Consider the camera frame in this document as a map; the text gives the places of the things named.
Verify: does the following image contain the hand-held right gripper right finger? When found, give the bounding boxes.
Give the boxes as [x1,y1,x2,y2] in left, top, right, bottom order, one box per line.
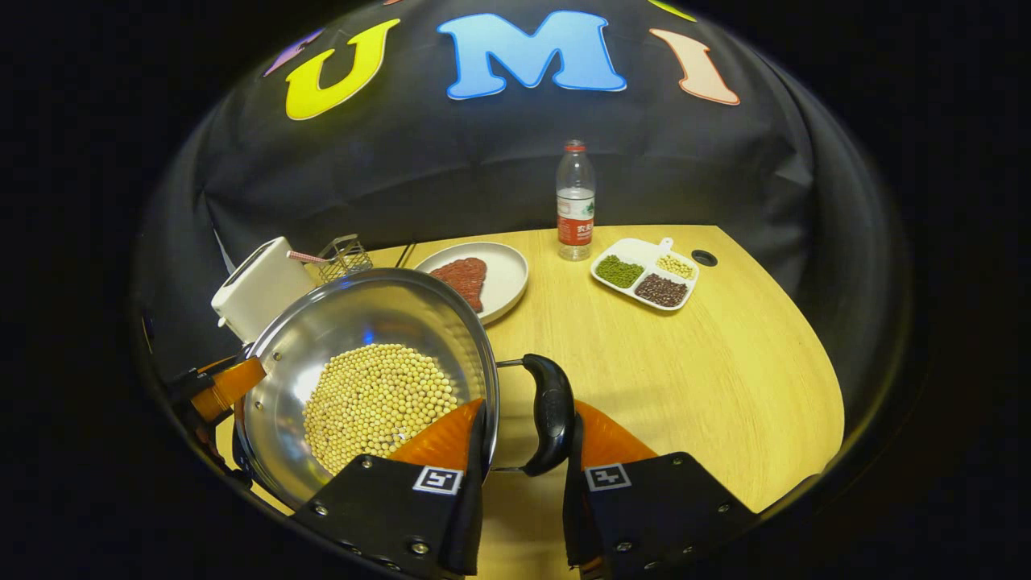
[562,399,758,579]

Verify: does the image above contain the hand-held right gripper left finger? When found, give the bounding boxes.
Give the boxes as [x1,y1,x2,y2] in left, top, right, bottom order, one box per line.
[292,399,490,579]

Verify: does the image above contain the steel pot with black handle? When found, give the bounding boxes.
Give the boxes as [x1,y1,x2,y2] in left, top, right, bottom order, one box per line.
[232,267,577,510]

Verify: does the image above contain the white appliance box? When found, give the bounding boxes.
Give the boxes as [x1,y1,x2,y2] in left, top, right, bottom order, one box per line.
[211,236,317,345]

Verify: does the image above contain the pile of yellow soybeans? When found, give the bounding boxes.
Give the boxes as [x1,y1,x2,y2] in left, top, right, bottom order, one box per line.
[302,343,460,476]

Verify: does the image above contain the red meat slices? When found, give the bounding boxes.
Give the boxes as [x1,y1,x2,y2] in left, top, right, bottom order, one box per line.
[429,257,489,313]

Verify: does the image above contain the white round plate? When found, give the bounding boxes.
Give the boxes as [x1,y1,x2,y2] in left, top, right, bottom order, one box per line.
[413,242,530,326]

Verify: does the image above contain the dark red beans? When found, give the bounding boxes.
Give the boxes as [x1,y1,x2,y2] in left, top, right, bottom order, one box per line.
[634,273,689,308]

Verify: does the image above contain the green mung beans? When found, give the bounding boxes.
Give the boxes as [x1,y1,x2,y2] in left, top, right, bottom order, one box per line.
[596,255,645,289]

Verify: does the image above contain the white divided dish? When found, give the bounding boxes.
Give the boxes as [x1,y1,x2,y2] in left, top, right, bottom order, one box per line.
[590,237,700,313]

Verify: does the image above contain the clear water bottle red label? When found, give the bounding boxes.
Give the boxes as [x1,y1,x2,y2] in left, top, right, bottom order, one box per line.
[556,139,597,262]

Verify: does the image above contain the black backdrop cloth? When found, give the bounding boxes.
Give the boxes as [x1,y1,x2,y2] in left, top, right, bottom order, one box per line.
[133,0,911,420]

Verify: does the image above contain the small wire basket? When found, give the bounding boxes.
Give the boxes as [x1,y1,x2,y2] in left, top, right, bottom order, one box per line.
[318,234,374,283]

